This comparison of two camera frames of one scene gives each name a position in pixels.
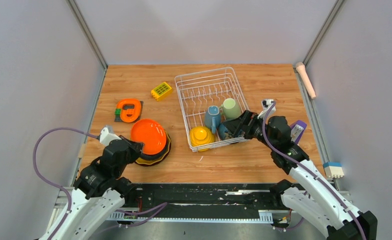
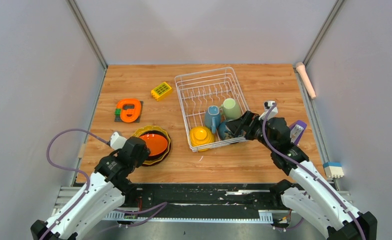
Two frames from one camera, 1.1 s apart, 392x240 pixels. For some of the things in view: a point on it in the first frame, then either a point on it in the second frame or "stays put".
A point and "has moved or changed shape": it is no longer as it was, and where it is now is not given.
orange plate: x=150 y=133 has moved or changed shape
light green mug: x=230 y=109 stays put
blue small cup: x=224 y=133 stays put
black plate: x=149 y=157 -> x=164 y=157
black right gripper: x=242 y=123 stays put
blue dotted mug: x=212 y=118 stays put
